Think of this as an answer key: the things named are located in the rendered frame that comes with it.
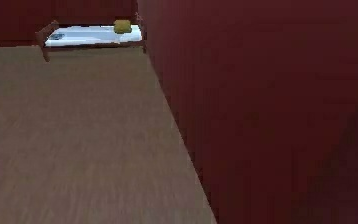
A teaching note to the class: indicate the brown wooden bed white mattress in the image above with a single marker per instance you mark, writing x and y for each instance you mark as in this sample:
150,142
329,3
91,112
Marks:
87,36

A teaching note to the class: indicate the yellow pillow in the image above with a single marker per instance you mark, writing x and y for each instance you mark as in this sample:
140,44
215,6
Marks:
122,26

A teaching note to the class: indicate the small dark flat object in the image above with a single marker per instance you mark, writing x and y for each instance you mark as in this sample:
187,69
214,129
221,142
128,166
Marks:
56,36

